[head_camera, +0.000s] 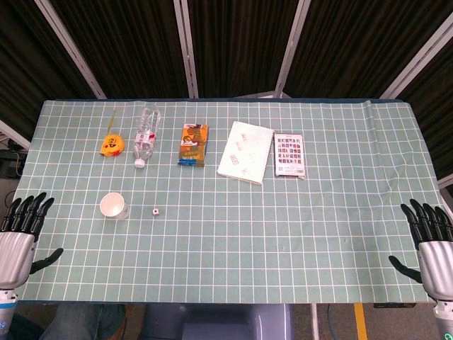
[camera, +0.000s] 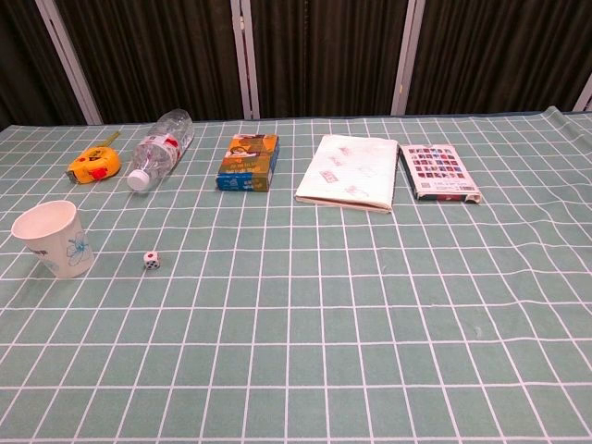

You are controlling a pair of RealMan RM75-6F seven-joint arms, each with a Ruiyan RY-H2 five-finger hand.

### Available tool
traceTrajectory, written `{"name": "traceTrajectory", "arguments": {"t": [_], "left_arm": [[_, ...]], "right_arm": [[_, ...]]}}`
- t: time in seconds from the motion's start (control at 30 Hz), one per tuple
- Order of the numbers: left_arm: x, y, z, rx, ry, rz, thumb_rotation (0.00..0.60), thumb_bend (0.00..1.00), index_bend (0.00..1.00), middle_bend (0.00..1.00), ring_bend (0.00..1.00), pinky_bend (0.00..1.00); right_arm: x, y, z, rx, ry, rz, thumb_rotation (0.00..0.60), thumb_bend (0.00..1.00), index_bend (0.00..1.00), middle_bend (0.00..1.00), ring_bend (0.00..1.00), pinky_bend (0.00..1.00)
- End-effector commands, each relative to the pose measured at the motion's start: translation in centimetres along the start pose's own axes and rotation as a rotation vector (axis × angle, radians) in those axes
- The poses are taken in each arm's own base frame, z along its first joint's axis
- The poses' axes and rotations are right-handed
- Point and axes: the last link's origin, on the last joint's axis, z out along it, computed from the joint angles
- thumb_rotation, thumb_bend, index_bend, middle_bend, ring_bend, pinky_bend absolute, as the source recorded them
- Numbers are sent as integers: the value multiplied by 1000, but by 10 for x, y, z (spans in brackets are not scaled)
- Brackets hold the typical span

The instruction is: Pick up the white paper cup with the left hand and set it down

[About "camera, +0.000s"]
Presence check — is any white paper cup blue flower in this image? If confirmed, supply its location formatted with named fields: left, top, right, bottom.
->
left=10, top=199, right=95, bottom=279

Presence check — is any white notebook with red stamps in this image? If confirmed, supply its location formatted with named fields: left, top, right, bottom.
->
left=294, top=134, right=401, bottom=215

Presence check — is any orange and blue card box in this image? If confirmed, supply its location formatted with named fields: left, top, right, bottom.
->
left=215, top=133, right=281, bottom=193

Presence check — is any green checked tablecloth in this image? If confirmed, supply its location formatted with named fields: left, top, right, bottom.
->
left=0, top=105, right=592, bottom=444

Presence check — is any card box with picture grid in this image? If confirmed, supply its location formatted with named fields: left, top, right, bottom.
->
left=398, top=143, right=483, bottom=205

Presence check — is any clear plastic water bottle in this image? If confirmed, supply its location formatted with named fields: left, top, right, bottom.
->
left=126, top=107, right=196, bottom=192

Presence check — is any dark pleated curtain panel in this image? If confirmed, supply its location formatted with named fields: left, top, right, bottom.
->
left=406, top=0, right=592, bottom=116
left=0, top=0, right=89, bottom=131
left=54, top=0, right=246, bottom=125
left=249, top=0, right=411, bottom=120

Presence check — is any yellow tape measure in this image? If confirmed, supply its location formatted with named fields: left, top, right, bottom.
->
left=66, top=131, right=122, bottom=186

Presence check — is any white partition post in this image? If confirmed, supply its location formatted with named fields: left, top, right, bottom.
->
left=389, top=0, right=426, bottom=117
left=229, top=0, right=261, bottom=119
left=34, top=0, right=104, bottom=126
left=572, top=73, right=592, bottom=113

